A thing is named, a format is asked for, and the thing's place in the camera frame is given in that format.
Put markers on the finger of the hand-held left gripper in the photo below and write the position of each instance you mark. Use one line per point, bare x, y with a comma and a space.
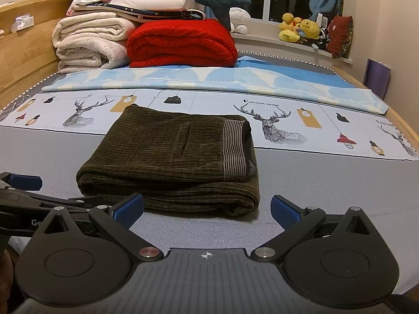
81, 201
25, 182

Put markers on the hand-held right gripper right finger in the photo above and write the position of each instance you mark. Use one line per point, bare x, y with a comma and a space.
286, 212

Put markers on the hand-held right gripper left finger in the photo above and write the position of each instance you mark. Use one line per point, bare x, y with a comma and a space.
127, 209

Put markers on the grey bed mattress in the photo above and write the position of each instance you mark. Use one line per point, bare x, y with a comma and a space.
327, 186

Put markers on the blue patterned blanket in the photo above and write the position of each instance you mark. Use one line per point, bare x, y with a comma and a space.
262, 78

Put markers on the cream folded blanket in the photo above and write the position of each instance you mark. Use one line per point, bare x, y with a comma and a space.
88, 39

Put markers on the clear plastic packet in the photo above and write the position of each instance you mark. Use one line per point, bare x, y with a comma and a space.
23, 23

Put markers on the purple rolled mat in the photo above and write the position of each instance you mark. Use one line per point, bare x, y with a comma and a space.
377, 78

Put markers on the white window sill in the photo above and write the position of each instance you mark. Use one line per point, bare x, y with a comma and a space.
262, 41

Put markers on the red folded blanket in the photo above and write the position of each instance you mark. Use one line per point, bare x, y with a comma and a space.
180, 42

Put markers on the flat yellow plush toy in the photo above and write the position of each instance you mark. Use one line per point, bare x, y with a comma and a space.
287, 35

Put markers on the striped plush toy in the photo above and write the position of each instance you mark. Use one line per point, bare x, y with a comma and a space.
324, 39

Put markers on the red cushion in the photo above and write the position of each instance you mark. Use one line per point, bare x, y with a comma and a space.
340, 36

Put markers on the large yellow bear plush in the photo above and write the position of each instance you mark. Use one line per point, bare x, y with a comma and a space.
310, 28

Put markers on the small yellow duck plush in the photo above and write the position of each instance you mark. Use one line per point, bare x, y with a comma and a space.
288, 19

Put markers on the navy star quilt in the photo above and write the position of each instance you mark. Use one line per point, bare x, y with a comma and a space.
157, 13

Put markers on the white plush toy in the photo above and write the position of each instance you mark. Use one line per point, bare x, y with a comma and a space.
239, 18

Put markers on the white folded blanket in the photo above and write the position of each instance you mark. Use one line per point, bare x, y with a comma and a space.
147, 1

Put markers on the wooden bed frame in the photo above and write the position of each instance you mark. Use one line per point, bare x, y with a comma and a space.
19, 55

